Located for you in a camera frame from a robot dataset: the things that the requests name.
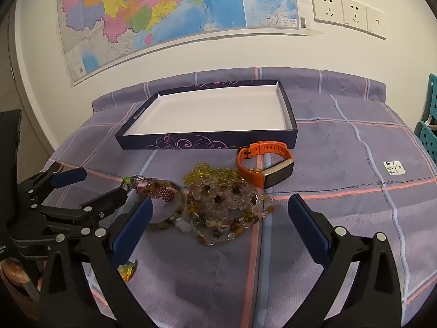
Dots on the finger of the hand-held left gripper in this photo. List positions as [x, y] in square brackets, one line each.
[70, 176]
[105, 203]

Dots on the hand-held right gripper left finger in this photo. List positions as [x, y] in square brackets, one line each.
[133, 227]

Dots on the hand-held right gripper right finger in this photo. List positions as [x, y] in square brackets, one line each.
[307, 227]

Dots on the amber bangle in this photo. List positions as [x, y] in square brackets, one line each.
[179, 208]

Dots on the orange smartwatch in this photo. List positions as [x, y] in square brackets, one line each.
[249, 174]

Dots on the dark purple cardboard box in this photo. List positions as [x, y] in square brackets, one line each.
[211, 111]

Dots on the person's left hand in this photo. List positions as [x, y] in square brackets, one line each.
[17, 270]

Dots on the purple plaid bedsheet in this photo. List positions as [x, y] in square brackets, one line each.
[341, 194]

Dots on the white fabric label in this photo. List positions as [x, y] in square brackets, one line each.
[394, 167]

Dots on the teal plastic basket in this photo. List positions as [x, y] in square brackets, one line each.
[428, 136]

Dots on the clear tape piece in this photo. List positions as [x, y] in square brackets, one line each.
[314, 32]

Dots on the colourful wall map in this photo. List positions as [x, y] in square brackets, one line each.
[164, 6]

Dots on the white wall socket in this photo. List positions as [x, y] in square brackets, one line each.
[355, 15]
[327, 8]

